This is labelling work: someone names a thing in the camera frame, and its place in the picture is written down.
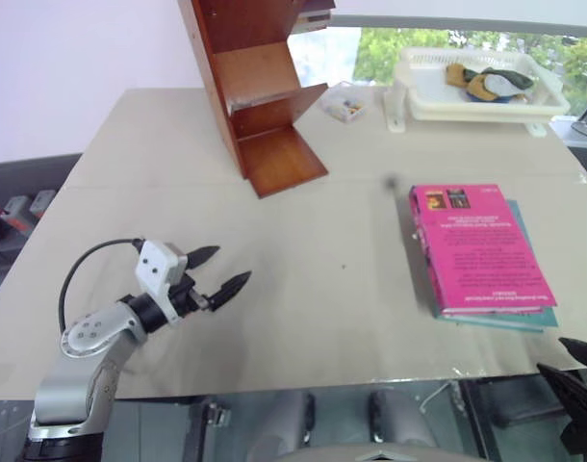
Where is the white plastic tray stand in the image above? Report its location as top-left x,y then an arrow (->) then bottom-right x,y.
381,79 -> 563,140

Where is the small clear plastic box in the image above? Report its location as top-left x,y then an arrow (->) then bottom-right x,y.
318,80 -> 370,126

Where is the dark grey bench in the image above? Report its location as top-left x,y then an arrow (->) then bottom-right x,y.
0,152 -> 86,290

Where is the grey red power tool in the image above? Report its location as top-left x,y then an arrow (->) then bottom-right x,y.
29,189 -> 58,218
0,195 -> 34,233

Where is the white cable under table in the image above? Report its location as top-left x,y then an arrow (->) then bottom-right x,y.
420,379 -> 457,416

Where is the wooden shelf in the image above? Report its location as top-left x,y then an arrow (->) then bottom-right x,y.
177,0 -> 338,200

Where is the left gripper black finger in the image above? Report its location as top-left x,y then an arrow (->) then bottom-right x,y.
187,245 -> 222,271
208,269 -> 253,313

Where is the white plastic basket tray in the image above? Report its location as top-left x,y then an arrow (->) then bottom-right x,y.
394,45 -> 573,121

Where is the brown plush toy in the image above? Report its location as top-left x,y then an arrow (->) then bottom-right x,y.
444,63 -> 498,103

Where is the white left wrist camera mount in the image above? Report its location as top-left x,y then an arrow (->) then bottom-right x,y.
134,239 -> 190,324

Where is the dark green white toy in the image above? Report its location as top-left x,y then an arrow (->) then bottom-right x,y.
471,66 -> 536,101

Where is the teal book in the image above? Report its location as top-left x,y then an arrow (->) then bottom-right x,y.
420,198 -> 562,334

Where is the metal table bracket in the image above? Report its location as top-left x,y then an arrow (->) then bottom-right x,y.
200,400 -> 231,428

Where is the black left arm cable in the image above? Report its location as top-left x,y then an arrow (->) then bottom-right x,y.
58,237 -> 146,334

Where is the pink paperback book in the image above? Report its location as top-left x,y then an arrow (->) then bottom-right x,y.
408,183 -> 559,317

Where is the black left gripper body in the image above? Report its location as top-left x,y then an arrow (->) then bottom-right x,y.
169,271 -> 213,319

